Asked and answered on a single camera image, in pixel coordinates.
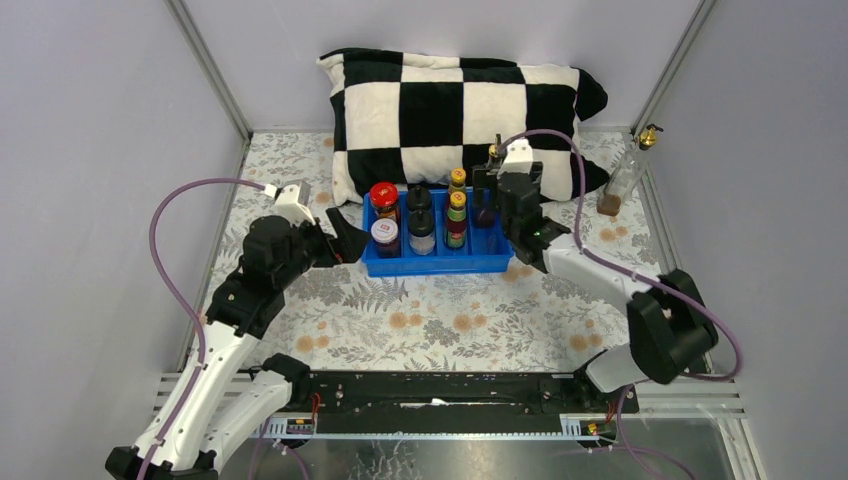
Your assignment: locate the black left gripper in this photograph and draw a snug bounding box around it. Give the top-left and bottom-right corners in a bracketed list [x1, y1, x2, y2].
[275, 208, 371, 290]

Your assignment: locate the white lid sauce jar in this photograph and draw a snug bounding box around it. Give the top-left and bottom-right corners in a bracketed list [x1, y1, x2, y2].
[370, 218, 401, 259]

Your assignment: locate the gold top oil bottle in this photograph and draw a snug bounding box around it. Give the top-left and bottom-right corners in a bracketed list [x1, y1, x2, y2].
[471, 134, 504, 228]
[596, 123, 664, 217]

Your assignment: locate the red lid sauce jar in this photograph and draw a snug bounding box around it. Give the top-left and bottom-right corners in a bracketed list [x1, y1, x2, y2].
[369, 182, 401, 223]

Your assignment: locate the blue plastic divided bin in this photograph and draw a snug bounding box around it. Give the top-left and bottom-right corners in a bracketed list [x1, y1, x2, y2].
[362, 189, 514, 277]

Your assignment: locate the yellow cap sauce bottle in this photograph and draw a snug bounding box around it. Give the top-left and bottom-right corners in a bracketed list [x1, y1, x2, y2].
[445, 190, 467, 250]
[448, 168, 467, 195]

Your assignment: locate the black cap shaker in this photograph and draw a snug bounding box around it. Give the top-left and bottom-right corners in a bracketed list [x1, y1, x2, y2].
[407, 210, 435, 256]
[405, 185, 433, 214]

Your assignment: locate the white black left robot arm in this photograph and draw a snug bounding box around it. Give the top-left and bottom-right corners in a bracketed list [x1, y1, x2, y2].
[105, 208, 370, 479]

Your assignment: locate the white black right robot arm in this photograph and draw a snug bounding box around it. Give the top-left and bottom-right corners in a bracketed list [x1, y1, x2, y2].
[471, 164, 719, 412]

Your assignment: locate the floral pattern table mat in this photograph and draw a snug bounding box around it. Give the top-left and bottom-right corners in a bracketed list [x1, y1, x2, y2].
[185, 130, 690, 374]

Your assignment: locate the black white checkered pillow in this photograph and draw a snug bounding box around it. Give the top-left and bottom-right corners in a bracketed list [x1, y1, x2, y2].
[317, 48, 610, 205]

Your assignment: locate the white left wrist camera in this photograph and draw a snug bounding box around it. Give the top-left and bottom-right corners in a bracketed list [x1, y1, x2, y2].
[263, 180, 316, 227]

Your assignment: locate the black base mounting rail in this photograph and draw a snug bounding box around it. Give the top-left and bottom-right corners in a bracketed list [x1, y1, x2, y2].
[280, 370, 639, 435]

